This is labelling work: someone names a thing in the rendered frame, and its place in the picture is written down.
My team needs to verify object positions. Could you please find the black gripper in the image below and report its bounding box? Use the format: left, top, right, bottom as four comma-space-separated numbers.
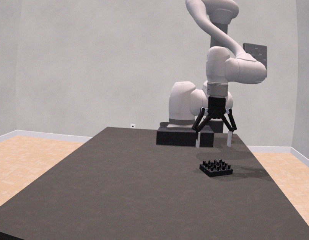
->
192, 96, 237, 148

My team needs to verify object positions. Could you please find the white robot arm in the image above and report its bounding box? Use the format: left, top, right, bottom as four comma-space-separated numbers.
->
160, 0, 267, 130

